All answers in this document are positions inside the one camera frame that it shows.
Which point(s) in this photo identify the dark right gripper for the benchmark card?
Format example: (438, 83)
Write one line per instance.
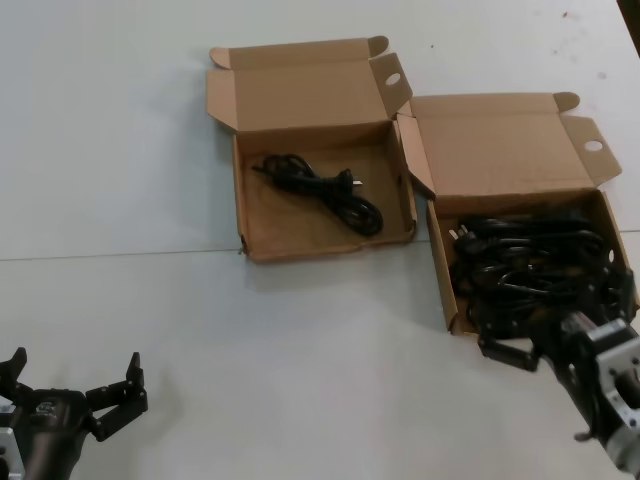
(565, 350)

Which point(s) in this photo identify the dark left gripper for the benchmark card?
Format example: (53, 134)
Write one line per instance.
(50, 430)

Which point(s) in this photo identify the empty brown cardboard box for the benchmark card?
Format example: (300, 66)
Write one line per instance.
(280, 227)

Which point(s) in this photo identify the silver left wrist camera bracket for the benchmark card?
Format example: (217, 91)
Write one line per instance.
(9, 442)

